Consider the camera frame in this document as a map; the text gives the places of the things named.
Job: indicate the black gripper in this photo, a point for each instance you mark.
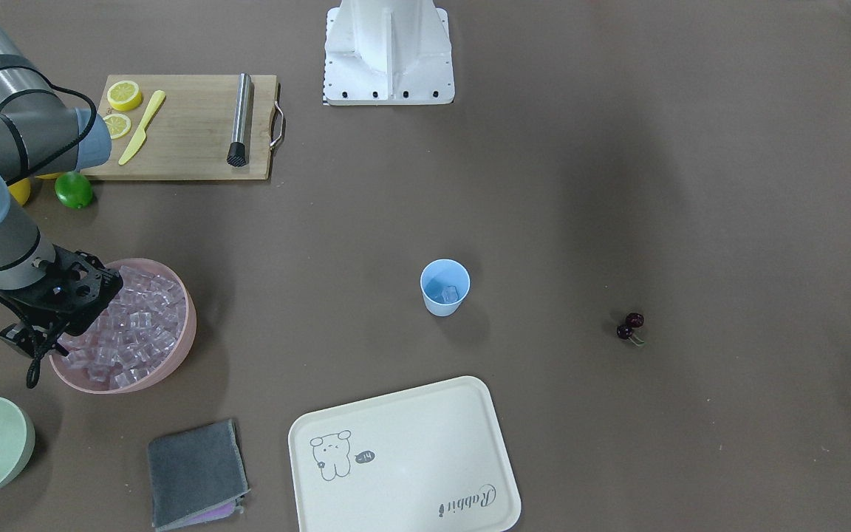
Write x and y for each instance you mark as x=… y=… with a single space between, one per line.
x=97 y=295

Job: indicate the clear ice cube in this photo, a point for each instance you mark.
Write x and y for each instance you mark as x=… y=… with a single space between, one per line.
x=449 y=295

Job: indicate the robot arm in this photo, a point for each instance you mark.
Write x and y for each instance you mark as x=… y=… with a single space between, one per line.
x=45 y=128

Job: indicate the pink bowl of ice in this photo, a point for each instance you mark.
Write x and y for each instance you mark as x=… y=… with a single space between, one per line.
x=143 y=336

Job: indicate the light blue plastic cup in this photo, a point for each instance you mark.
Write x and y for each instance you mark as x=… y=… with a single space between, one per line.
x=444 y=284

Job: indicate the green lime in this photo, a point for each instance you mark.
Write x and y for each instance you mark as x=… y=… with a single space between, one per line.
x=74 y=190

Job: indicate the yellow plastic knife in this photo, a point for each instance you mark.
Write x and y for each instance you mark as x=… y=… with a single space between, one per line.
x=139 y=136

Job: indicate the lemon slice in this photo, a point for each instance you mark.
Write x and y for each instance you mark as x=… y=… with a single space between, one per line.
x=124 y=95
x=118 y=125

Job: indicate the wooden cutting board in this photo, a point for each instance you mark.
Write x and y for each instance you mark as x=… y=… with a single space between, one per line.
x=189 y=137

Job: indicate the grey folded cloth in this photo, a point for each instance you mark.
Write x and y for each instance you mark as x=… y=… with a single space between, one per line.
x=197 y=476

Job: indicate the steel muddler black tip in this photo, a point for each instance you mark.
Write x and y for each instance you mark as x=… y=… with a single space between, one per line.
x=238 y=151

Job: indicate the cream rabbit tray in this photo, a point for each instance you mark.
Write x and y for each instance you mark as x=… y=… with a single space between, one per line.
x=430 y=458

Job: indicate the dark red cherry pair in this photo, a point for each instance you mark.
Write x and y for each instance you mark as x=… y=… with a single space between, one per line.
x=626 y=331

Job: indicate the white camera pillar base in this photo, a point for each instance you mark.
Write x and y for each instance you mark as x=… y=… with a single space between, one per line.
x=388 y=53

